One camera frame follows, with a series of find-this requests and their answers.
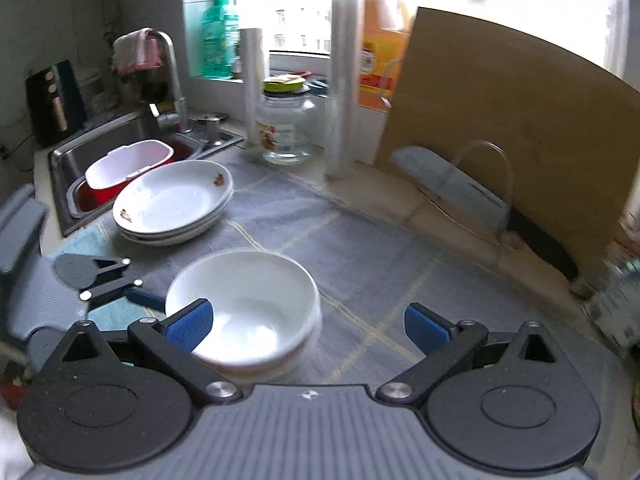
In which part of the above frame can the clear glass jar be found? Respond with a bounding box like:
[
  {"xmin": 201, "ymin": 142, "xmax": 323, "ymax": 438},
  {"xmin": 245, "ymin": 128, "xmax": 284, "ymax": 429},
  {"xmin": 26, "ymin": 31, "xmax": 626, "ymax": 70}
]
[{"xmin": 256, "ymin": 74, "xmax": 316, "ymax": 166}]

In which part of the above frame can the kitchen knife black handle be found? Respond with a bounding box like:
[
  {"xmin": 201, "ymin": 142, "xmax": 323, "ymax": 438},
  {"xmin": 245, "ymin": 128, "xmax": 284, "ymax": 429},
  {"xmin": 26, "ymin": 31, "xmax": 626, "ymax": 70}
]
[{"xmin": 390, "ymin": 140, "xmax": 579, "ymax": 282}]

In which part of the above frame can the steel kitchen faucet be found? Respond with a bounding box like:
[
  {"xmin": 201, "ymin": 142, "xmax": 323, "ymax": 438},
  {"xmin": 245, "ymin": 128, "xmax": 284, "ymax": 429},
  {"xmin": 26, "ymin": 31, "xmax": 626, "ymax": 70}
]
[{"xmin": 148, "ymin": 29, "xmax": 190, "ymax": 133}]

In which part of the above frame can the green soap bottle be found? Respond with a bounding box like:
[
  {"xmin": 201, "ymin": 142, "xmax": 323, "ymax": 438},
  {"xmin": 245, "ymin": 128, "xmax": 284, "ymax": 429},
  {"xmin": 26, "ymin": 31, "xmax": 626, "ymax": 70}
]
[{"xmin": 201, "ymin": 0, "xmax": 240, "ymax": 79}]

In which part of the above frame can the white floral bowl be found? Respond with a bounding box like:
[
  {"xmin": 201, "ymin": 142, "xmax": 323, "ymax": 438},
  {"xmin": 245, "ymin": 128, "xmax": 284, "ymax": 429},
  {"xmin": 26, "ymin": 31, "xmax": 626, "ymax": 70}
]
[
  {"xmin": 201, "ymin": 313, "xmax": 322, "ymax": 385},
  {"xmin": 165, "ymin": 249, "xmax": 321, "ymax": 366}
]

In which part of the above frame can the stainless steel sink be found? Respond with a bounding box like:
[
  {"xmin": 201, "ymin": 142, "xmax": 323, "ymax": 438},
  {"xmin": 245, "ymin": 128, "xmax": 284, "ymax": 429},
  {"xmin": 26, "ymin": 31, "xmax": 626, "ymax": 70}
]
[{"xmin": 48, "ymin": 110, "xmax": 243, "ymax": 237}]

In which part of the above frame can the pink cloth on faucet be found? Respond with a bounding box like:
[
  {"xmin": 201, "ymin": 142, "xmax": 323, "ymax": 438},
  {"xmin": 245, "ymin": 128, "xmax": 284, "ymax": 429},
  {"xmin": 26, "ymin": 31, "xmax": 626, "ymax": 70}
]
[{"xmin": 113, "ymin": 27, "xmax": 163, "ymax": 75}]

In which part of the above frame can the metal wire rack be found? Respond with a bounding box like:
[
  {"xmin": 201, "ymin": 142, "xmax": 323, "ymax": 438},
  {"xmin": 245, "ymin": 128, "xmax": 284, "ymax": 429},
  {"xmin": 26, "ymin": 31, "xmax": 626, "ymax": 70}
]
[{"xmin": 414, "ymin": 138, "xmax": 516, "ymax": 248}]

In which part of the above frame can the white red basin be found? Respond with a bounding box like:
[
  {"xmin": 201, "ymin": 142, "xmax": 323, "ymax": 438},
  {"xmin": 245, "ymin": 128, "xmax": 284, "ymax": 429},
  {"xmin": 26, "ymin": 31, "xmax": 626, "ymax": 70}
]
[{"xmin": 70, "ymin": 140, "xmax": 175, "ymax": 212}]

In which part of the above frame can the black air fryer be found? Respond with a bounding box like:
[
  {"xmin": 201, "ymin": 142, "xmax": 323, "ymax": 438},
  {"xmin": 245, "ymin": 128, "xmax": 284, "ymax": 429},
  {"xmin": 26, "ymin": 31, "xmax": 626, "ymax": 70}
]
[{"xmin": 25, "ymin": 60, "xmax": 87, "ymax": 148}]

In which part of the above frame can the bamboo cutting board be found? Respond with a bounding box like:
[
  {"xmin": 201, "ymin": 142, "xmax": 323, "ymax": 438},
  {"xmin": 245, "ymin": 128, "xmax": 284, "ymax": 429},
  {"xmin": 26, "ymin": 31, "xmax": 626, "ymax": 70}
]
[{"xmin": 374, "ymin": 8, "xmax": 639, "ymax": 275}]

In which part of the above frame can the large white fruit plate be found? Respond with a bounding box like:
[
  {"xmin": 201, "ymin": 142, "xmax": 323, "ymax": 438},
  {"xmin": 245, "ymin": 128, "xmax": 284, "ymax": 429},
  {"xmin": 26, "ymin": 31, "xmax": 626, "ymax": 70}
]
[{"xmin": 118, "ymin": 193, "xmax": 233, "ymax": 247}]

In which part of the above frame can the plastic wrap roll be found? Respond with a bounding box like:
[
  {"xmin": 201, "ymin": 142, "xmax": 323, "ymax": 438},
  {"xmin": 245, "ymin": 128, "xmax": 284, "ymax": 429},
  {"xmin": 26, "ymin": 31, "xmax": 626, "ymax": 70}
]
[{"xmin": 324, "ymin": 0, "xmax": 362, "ymax": 179}]

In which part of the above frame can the grey checked table mat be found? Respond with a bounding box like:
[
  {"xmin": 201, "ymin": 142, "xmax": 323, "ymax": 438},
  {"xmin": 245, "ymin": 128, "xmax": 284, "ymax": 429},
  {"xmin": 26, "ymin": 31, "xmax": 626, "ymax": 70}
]
[{"xmin": 49, "ymin": 154, "xmax": 632, "ymax": 461}]

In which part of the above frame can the white oval deep plate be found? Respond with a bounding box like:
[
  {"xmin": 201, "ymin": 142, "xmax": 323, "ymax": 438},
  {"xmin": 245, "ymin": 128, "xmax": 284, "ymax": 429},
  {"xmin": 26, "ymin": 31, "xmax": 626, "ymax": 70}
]
[{"xmin": 112, "ymin": 160, "xmax": 234, "ymax": 235}]

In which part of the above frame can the orange oil bottle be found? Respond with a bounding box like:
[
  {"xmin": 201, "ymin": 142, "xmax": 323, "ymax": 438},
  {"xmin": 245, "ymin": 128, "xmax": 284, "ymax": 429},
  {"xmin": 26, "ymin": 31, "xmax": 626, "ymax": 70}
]
[{"xmin": 359, "ymin": 0, "xmax": 412, "ymax": 110}]

